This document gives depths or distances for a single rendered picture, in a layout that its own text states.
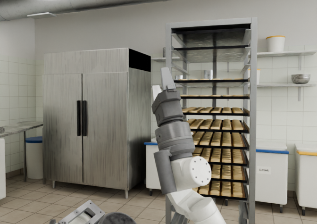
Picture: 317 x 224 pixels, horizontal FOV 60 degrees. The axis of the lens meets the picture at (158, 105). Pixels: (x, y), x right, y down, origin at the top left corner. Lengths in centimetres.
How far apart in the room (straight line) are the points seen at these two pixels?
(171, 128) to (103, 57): 329
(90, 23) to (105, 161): 248
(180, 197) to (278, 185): 301
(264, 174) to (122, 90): 206
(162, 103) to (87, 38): 452
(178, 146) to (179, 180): 7
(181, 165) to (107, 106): 318
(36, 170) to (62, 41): 234
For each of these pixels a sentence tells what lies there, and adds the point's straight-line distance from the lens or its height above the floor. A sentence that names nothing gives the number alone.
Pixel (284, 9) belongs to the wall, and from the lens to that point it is 435.
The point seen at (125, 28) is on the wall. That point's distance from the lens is 480.
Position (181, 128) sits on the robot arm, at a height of 134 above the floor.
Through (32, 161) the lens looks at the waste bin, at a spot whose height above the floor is 29.
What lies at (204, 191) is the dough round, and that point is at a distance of 164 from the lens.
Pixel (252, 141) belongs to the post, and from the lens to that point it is 152.
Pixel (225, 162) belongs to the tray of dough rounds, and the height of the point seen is 105.
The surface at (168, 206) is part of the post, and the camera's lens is 165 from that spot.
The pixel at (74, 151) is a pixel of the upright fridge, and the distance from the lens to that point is 415.
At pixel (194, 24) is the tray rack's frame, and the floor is 180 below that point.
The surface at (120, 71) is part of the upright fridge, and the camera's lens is 374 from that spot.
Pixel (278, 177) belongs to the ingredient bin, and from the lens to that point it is 365.
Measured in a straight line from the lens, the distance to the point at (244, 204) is 181.
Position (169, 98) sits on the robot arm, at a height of 141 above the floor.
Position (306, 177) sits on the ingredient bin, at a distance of 369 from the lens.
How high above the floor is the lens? 142
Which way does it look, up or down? 2 degrees down
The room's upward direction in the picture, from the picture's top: straight up
